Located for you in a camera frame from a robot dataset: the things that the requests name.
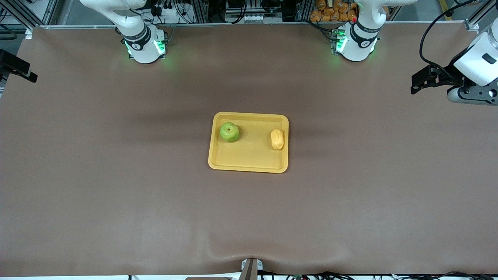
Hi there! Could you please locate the aluminium table edge rail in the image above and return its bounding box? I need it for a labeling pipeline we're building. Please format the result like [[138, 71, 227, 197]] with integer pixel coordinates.
[[33, 20, 477, 30]]

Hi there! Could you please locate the yellow plastic tray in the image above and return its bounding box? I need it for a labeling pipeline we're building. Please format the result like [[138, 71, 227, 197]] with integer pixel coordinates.
[[208, 112, 289, 173]]

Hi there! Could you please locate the green apple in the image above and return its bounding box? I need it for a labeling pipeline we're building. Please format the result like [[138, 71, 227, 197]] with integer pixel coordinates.
[[220, 122, 239, 143]]

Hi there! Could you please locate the aluminium frame post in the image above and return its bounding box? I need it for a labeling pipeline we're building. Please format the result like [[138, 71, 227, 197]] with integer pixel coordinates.
[[0, 0, 33, 39], [465, 0, 498, 31]]

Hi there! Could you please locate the pile of orange packages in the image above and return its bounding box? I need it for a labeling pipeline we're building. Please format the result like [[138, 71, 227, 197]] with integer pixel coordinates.
[[310, 0, 358, 22]]

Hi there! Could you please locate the brown table mat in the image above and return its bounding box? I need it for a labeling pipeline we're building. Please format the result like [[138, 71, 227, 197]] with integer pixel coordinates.
[[0, 21, 498, 277]]

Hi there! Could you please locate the yellow potato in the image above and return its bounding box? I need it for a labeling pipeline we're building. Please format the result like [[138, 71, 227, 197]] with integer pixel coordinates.
[[271, 129, 285, 151]]

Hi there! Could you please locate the metal table edge clamp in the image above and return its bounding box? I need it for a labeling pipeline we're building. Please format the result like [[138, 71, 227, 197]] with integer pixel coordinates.
[[240, 258, 263, 280]]

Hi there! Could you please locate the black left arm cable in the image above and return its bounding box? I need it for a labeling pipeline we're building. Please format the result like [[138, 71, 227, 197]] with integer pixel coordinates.
[[419, 0, 487, 74]]

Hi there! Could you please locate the white power strip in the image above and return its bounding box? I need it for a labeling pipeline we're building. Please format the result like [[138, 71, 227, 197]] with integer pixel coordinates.
[[150, 2, 183, 24]]

